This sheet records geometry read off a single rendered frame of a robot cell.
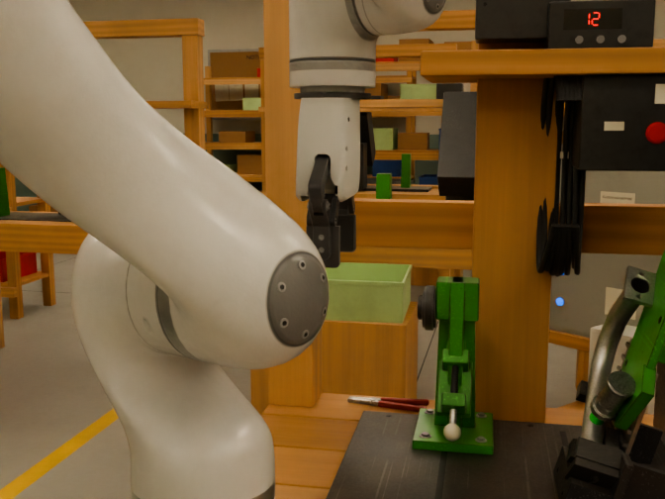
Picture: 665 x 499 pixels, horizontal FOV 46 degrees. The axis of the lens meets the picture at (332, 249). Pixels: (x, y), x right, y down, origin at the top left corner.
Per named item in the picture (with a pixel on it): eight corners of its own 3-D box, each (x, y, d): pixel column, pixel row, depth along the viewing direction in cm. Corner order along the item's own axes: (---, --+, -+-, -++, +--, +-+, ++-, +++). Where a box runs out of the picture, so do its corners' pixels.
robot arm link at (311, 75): (301, 65, 82) (301, 95, 83) (279, 59, 74) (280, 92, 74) (381, 64, 81) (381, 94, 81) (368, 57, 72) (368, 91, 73)
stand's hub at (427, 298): (433, 336, 129) (434, 290, 128) (415, 335, 130) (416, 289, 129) (436, 324, 136) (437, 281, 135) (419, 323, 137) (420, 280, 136)
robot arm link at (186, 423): (202, 542, 59) (196, 220, 56) (53, 480, 69) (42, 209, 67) (304, 487, 68) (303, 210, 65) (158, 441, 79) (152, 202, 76)
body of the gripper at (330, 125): (306, 86, 83) (307, 193, 85) (282, 82, 73) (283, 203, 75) (377, 86, 82) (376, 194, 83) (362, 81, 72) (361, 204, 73)
